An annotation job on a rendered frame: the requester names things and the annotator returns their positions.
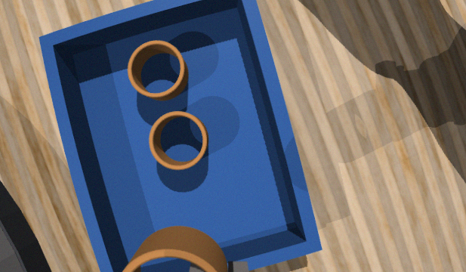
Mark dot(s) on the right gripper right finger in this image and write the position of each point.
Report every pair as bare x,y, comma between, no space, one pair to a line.
238,266

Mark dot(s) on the bronze bushing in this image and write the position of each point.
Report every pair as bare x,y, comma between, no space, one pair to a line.
182,242
156,147
139,58

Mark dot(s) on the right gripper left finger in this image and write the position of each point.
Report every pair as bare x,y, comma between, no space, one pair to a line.
195,268

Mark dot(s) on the blue open crate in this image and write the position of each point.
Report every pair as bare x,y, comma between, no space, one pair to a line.
248,191

